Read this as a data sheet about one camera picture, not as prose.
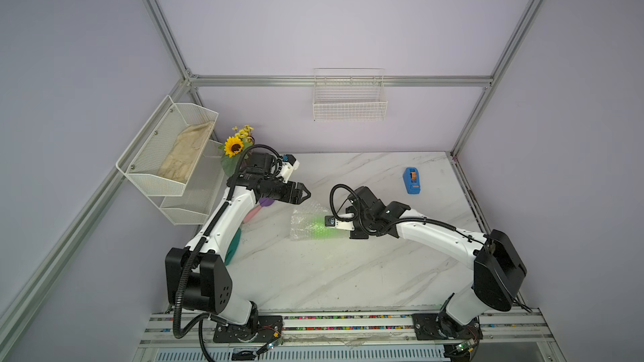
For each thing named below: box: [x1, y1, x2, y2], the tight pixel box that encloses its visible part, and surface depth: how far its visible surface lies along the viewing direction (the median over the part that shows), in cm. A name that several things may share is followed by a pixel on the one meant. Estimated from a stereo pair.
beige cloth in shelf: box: [157, 120, 215, 183], surface depth 81 cm
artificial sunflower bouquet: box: [218, 124, 255, 177], surface depth 92 cm
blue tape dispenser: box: [402, 166, 421, 196], surface depth 109 cm
